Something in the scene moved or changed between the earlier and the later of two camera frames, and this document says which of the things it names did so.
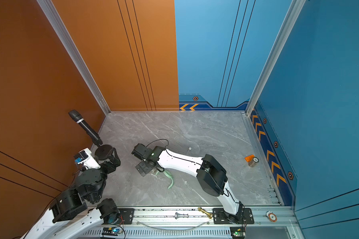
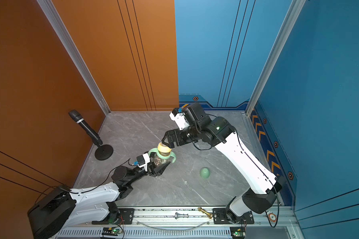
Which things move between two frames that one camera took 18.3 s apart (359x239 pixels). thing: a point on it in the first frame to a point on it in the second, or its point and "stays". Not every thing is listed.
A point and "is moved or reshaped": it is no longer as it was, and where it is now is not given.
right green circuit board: (238, 232) stays
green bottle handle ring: (167, 173) is moved or reshaped
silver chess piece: (177, 215) stays
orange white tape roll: (271, 216) stays
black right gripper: (141, 166) to (178, 134)
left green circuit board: (111, 231) stays
